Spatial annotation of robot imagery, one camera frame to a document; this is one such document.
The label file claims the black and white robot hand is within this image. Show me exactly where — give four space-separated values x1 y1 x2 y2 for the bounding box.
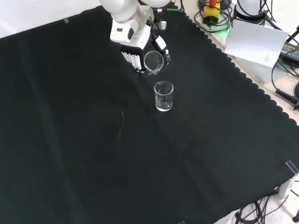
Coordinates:
110 18 171 77

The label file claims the small clear glass beaker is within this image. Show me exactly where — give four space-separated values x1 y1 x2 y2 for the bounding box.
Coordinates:
143 50 164 76

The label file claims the large clear glass beaker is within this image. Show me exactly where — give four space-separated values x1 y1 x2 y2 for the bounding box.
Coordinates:
154 80 174 112

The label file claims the yellow emergency stop button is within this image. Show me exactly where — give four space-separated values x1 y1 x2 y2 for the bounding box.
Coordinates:
202 0 221 24

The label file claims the black table cloth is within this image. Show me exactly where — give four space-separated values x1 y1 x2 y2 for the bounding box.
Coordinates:
0 5 299 224

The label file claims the pale board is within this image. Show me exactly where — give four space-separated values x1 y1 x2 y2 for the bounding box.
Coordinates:
224 19 289 69

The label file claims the black power adapter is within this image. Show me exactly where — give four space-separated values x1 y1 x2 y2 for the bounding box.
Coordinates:
278 41 299 62

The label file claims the clear cloth clamp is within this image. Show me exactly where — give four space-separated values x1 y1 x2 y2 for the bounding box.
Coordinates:
285 160 299 176

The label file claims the green and black cable loop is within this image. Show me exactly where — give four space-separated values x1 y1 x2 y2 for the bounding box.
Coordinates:
193 8 232 33

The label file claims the black coiled cable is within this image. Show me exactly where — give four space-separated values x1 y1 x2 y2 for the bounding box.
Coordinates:
271 57 299 105

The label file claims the black floor cable bundle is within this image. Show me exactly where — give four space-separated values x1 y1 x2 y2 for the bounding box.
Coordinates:
235 186 299 224

